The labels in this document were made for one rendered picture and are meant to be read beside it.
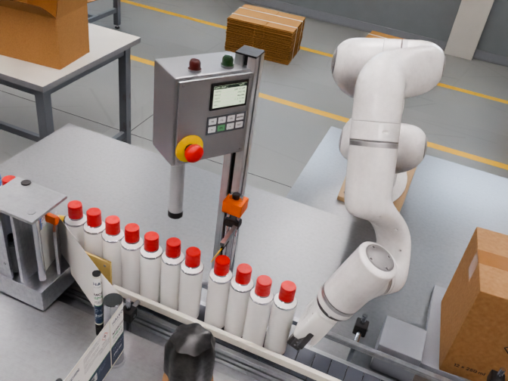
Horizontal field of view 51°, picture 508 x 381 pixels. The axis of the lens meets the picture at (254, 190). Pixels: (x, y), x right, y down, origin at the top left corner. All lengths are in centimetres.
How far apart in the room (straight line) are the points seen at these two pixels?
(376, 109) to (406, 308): 72
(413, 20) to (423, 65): 532
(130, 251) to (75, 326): 21
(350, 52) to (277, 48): 400
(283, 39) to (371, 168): 416
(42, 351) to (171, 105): 61
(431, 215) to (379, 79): 102
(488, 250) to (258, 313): 56
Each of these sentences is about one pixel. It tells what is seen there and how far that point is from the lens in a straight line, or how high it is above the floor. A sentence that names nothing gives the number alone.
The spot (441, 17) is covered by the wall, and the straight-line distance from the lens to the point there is 639.
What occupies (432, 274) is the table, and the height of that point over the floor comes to 83.
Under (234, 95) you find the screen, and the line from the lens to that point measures 105.
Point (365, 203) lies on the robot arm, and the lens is 99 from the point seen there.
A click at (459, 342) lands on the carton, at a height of 96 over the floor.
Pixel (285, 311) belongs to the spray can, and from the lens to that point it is 115.
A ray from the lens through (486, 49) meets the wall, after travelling 646.
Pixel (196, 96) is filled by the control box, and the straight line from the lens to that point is 101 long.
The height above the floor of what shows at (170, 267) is 103.
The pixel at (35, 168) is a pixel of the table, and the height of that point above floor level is 83.
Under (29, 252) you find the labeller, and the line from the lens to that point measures 131.
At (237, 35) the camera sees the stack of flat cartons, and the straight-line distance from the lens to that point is 521.
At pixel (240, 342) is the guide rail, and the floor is 91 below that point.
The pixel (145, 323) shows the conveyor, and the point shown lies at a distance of 134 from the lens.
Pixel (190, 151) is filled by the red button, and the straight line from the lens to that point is 103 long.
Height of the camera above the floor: 188
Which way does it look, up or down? 35 degrees down
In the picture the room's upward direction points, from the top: 9 degrees clockwise
